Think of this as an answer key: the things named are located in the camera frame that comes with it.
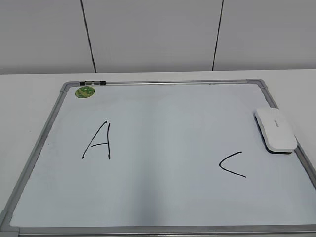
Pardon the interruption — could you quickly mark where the white board with grey frame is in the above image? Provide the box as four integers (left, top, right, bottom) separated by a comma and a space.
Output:
0, 79, 316, 237

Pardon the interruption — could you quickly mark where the white board eraser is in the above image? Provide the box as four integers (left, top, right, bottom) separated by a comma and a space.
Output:
254, 107, 298, 154

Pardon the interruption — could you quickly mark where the round green magnet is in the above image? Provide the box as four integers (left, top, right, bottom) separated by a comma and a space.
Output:
75, 86, 95, 99

